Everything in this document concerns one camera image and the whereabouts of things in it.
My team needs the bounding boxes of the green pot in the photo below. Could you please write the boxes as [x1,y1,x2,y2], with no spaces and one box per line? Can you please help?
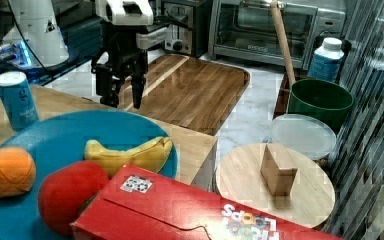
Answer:
[287,79,354,132]

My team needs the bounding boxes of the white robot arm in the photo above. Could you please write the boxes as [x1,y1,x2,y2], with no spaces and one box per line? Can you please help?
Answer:
[91,0,170,109]

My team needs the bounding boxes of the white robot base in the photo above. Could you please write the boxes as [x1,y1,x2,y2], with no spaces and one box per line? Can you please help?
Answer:
[4,0,69,69]

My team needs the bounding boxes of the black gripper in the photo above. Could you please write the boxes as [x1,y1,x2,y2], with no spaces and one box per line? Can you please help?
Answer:
[92,20,167,109]

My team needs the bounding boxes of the silver toaster oven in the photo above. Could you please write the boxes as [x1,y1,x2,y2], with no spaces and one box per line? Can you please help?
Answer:
[208,0,347,69]

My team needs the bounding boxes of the plush orange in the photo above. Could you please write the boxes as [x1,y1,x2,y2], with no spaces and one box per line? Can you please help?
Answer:
[0,147,36,198]

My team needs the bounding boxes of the blue plate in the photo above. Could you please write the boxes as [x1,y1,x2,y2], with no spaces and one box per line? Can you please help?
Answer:
[0,110,166,240]

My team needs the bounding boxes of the blue salt canister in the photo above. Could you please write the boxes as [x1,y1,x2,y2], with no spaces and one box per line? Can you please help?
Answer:
[0,71,39,131]

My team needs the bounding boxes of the plush red apple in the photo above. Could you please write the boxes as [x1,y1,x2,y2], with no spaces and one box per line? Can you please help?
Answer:
[38,161,109,236]

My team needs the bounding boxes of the round wooden lid with handle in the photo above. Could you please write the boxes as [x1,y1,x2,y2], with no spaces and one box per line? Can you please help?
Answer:
[213,143,335,228]

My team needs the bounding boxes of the white blue plastic bottle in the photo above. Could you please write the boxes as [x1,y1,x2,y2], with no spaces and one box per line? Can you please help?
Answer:
[307,37,344,82]

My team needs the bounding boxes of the dark wooden cutting board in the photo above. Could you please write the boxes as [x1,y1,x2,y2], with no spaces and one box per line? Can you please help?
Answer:
[117,54,250,135]

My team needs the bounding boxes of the plush yellow banana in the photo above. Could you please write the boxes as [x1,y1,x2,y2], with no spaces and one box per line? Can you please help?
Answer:
[84,136,173,178]

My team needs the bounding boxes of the black silver toaster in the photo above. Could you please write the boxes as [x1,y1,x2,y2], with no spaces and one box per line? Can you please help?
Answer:
[157,0,213,57]

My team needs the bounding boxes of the red cereal box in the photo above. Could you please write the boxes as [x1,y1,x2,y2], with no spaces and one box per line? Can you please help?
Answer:
[72,165,341,240]

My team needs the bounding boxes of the wooden rolling pin handle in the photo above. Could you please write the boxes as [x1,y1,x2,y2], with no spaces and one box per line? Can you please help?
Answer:
[270,0,295,86]

